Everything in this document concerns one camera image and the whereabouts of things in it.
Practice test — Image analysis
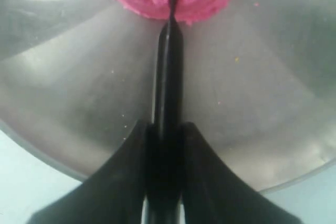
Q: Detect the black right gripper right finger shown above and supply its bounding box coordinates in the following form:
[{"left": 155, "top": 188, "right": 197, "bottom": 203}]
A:
[{"left": 181, "top": 123, "right": 302, "bottom": 224}]

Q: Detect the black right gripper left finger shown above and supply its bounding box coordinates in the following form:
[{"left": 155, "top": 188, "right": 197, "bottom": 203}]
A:
[{"left": 28, "top": 121, "right": 148, "bottom": 223}]

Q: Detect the black knife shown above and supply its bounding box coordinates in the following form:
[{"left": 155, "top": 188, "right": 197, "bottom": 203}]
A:
[{"left": 144, "top": 0, "right": 184, "bottom": 223}]

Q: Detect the round steel plate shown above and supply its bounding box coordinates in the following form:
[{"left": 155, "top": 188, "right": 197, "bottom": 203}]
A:
[{"left": 1, "top": 0, "right": 335, "bottom": 190}]

